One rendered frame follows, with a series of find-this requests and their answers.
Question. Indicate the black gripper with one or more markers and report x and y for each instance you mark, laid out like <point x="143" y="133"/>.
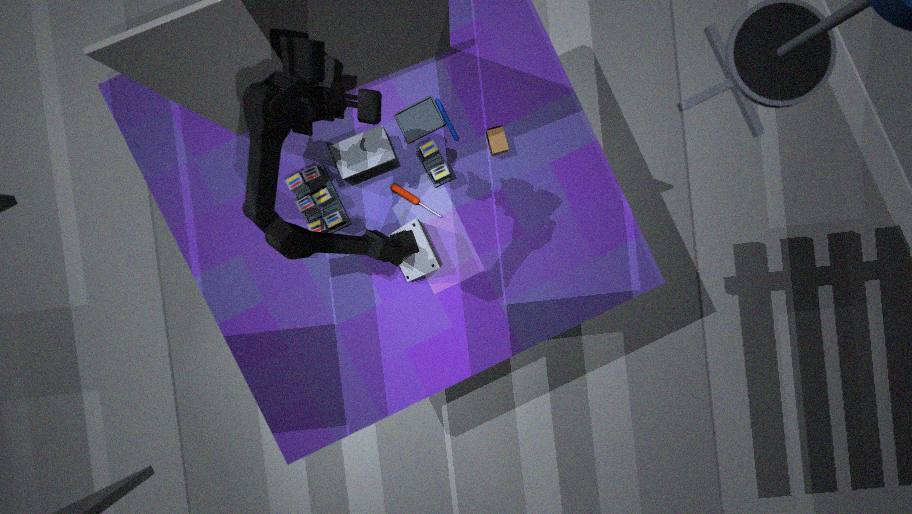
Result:
<point x="368" y="105"/>

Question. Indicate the blue flat bar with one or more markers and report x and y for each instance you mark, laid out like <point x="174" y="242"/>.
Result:
<point x="447" y="119"/>

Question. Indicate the tan block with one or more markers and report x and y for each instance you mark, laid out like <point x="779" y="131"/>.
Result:
<point x="497" y="141"/>

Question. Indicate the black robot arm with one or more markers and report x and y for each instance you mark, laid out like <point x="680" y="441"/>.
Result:
<point x="270" y="113"/>

